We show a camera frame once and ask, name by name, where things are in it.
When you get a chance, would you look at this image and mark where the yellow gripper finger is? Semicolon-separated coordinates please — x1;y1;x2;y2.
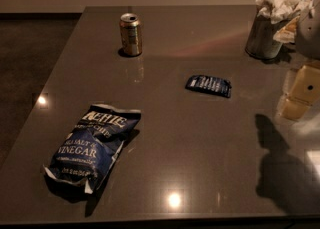
280;63;320;121

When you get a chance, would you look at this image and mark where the blue rxbar blueberry wrapper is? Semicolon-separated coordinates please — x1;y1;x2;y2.
185;75;232;98

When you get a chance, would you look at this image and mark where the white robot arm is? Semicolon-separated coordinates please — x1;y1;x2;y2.
280;0;320;121

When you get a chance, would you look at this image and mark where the orange soda can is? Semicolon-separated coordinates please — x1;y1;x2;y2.
119;13;142;57

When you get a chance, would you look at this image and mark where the grey metal cup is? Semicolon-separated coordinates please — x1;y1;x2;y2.
245;16;288;60

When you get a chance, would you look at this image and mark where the blue kettle chips bag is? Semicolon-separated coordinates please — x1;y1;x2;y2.
44;104;141;194

